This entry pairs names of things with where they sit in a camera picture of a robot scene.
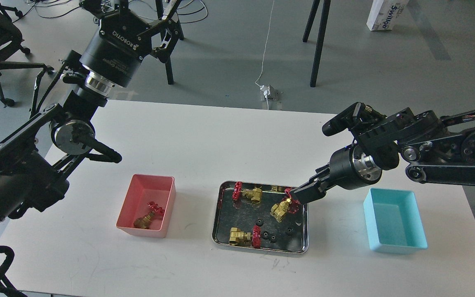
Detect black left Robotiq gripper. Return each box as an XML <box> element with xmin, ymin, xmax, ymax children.
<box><xmin>79</xmin><ymin>0</ymin><xmax>184</xmax><ymax>88</ymax></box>

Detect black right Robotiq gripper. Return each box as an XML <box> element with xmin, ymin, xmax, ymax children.
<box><xmin>290</xmin><ymin>144</ymin><xmax>382</xmax><ymax>204</ymax></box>

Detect brass valve red handle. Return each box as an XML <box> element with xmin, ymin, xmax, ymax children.
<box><xmin>231</xmin><ymin>181</ymin><xmax>263</xmax><ymax>204</ymax></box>
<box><xmin>228</xmin><ymin>225</ymin><xmax>262</xmax><ymax>249</ymax></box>
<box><xmin>133</xmin><ymin>201</ymin><xmax>165</xmax><ymax>229</ymax></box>
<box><xmin>270</xmin><ymin>188</ymin><xmax>302</xmax><ymax>223</ymax></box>

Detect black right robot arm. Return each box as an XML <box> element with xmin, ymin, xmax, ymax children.
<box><xmin>289</xmin><ymin>103</ymin><xmax>475</xmax><ymax>204</ymax></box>

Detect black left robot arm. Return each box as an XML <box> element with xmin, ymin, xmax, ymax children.
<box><xmin>0</xmin><ymin>0</ymin><xmax>183</xmax><ymax>297</ymax></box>

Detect light blue plastic box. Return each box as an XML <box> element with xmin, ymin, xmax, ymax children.
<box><xmin>363</xmin><ymin>188</ymin><xmax>428</xmax><ymax>255</ymax></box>

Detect pink plastic box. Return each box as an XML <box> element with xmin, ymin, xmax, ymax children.
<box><xmin>116</xmin><ymin>174</ymin><xmax>176</xmax><ymax>238</ymax></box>

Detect white cardboard box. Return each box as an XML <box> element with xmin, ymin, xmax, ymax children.
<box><xmin>366</xmin><ymin>0</ymin><xmax>409</xmax><ymax>31</ymax></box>

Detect black stand leg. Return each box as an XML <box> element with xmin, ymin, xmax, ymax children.
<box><xmin>302</xmin><ymin>0</ymin><xmax>331</xmax><ymax>87</ymax></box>
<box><xmin>155</xmin><ymin>0</ymin><xmax>185</xmax><ymax>85</ymax></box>

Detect shiny metal tray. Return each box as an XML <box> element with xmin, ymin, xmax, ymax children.
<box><xmin>212</xmin><ymin>181</ymin><xmax>309</xmax><ymax>254</ymax></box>

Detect grey floor power socket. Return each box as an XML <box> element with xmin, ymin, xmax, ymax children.
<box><xmin>259</xmin><ymin>84</ymin><xmax>280</xmax><ymax>101</ymax></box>

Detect cables on floor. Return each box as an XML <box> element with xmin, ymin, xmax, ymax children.
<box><xmin>25</xmin><ymin>0</ymin><xmax>209</xmax><ymax>24</ymax></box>

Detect white cable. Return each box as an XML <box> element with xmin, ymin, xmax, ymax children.
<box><xmin>256</xmin><ymin>0</ymin><xmax>276</xmax><ymax>110</ymax></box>

